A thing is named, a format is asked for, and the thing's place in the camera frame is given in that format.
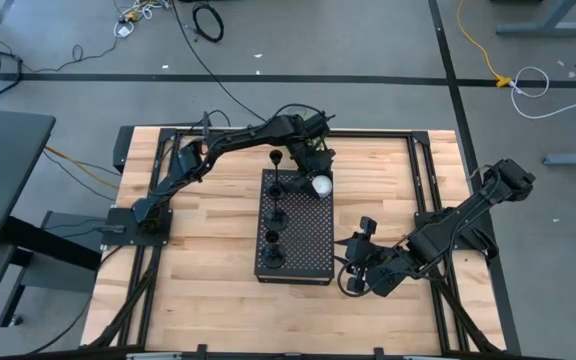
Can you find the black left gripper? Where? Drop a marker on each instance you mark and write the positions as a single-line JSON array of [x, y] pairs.
[[315, 160]]

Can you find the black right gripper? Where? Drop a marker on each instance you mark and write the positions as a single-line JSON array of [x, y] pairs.
[[363, 255]]

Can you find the white tealight candle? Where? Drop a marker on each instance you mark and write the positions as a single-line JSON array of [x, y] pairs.
[[322, 186]]

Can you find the tall black candlestick holder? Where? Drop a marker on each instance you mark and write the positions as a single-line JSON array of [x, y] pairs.
[[276, 156]]

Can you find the medium black candlestick holder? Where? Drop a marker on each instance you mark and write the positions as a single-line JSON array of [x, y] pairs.
[[275, 222]]

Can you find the short black candlestick holder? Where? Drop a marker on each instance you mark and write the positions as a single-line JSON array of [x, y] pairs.
[[272, 257]]

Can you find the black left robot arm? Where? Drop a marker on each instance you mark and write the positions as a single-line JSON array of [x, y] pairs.
[[248, 137]]

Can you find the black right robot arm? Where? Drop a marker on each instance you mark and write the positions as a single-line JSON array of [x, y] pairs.
[[448, 230]]

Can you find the black perforated metal tray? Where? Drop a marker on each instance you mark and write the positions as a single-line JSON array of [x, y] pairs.
[[303, 240]]

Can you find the black table corner panel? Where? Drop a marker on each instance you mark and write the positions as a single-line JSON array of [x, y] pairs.
[[122, 150]]

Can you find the grey desk leg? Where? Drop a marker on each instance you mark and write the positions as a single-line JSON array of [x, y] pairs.
[[543, 28]]

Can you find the black desk crossbar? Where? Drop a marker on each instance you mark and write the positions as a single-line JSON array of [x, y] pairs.
[[48, 242]]

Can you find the dark grey desk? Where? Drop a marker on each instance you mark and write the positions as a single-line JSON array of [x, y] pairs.
[[3, 165]]

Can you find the black aluminium table frame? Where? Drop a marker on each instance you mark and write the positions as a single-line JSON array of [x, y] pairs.
[[368, 134]]

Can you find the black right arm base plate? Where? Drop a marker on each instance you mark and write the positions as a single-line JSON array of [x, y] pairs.
[[425, 220]]

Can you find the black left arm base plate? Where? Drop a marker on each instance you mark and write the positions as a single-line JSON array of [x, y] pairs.
[[118, 220]]

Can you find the grey desk base frame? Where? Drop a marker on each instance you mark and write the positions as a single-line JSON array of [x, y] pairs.
[[68, 280]]

